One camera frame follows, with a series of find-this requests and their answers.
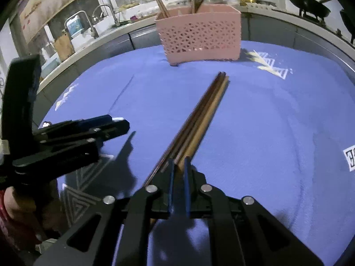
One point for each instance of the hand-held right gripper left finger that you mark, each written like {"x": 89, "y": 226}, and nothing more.
{"x": 170, "y": 188}

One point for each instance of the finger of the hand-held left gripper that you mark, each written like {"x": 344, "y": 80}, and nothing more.
{"x": 94, "y": 119}
{"x": 111, "y": 130}

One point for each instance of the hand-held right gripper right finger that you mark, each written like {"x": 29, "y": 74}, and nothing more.
{"x": 187, "y": 188}

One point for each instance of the bundle of wooden chopsticks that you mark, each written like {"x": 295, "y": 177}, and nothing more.
{"x": 201, "y": 116}

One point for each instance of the pink perforated plastic basket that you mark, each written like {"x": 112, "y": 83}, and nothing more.
{"x": 199, "y": 38}

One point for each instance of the person's left hand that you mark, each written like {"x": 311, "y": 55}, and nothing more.
{"x": 19, "y": 205}

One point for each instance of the wooden cutting board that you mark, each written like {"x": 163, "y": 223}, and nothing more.
{"x": 65, "y": 48}

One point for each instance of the white box with blue label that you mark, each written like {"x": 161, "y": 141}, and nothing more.
{"x": 74, "y": 26}

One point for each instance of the grey kitchen counter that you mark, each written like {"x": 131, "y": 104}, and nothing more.
{"x": 144, "y": 37}

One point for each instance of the square steel faucet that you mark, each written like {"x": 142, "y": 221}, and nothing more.
{"x": 90, "y": 22}

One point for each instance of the blue printed tablecloth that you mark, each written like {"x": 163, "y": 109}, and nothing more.
{"x": 277, "y": 144}

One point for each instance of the curved steel faucet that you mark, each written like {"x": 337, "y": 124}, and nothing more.
{"x": 112, "y": 9}

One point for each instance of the white egg tray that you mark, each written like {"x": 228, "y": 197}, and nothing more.
{"x": 260, "y": 4}

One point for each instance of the black gas stove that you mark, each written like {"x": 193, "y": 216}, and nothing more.
{"x": 305, "y": 13}

